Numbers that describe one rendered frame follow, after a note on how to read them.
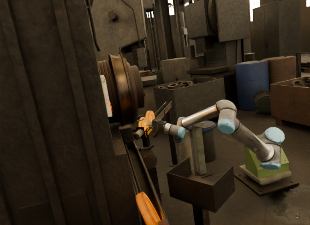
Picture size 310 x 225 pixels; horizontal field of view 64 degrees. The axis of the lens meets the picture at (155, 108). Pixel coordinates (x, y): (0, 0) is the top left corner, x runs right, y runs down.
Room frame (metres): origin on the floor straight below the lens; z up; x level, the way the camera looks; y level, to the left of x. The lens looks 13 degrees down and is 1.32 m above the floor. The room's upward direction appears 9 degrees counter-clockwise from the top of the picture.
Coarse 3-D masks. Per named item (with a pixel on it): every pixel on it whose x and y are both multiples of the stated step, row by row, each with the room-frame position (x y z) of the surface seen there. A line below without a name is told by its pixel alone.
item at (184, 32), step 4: (180, 12) 10.56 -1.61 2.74; (176, 16) 10.65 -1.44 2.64; (180, 16) 10.56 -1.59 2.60; (176, 20) 10.72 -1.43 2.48; (184, 24) 10.62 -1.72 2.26; (184, 28) 10.43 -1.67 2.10; (176, 32) 10.36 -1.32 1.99; (184, 32) 10.32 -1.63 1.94; (184, 36) 10.95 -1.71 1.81; (184, 40) 10.40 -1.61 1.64; (184, 44) 10.30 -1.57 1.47; (180, 48) 10.33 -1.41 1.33; (184, 48) 10.28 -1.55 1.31; (180, 52) 10.34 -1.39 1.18; (180, 56) 10.34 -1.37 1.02
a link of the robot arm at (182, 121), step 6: (216, 102) 1.79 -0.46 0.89; (222, 102) 1.72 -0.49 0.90; (228, 102) 1.69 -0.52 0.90; (210, 108) 1.83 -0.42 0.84; (216, 108) 1.75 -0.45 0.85; (234, 108) 1.65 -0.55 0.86; (198, 114) 1.93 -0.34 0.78; (204, 114) 1.87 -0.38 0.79; (210, 114) 1.82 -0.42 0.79; (216, 114) 1.79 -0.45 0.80; (180, 120) 2.12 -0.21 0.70; (186, 120) 2.04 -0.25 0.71; (192, 120) 1.98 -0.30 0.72; (198, 120) 1.93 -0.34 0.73; (204, 120) 1.92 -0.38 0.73; (180, 126) 2.09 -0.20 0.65; (186, 126) 2.07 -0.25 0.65
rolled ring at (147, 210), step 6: (138, 198) 0.86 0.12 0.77; (144, 198) 0.86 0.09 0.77; (138, 204) 0.84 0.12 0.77; (144, 204) 0.83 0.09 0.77; (150, 204) 0.94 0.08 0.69; (144, 210) 0.81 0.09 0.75; (150, 210) 0.93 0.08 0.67; (144, 216) 0.80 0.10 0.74; (150, 216) 0.80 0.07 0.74; (156, 216) 0.91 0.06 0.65; (150, 222) 0.79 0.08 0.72
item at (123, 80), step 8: (112, 56) 1.52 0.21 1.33; (120, 56) 1.51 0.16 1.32; (120, 64) 1.44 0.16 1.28; (120, 72) 1.40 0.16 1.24; (120, 80) 1.38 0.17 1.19; (128, 80) 1.38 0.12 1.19; (120, 88) 1.37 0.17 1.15; (128, 88) 1.37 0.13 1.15; (120, 96) 1.36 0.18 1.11; (128, 96) 1.37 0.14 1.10; (128, 104) 1.38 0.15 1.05; (128, 112) 1.40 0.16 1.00; (128, 120) 1.45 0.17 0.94
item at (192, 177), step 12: (180, 168) 1.22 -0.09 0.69; (168, 180) 1.14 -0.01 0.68; (180, 180) 1.08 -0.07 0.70; (192, 180) 1.04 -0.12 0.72; (204, 180) 1.22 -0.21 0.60; (228, 180) 1.07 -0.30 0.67; (180, 192) 1.09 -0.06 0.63; (192, 192) 1.04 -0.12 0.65; (204, 192) 0.99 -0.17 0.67; (216, 192) 0.98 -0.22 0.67; (228, 192) 1.06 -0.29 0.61; (192, 204) 1.05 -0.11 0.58; (204, 204) 1.00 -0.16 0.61; (216, 204) 0.97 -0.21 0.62; (204, 216) 1.11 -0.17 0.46
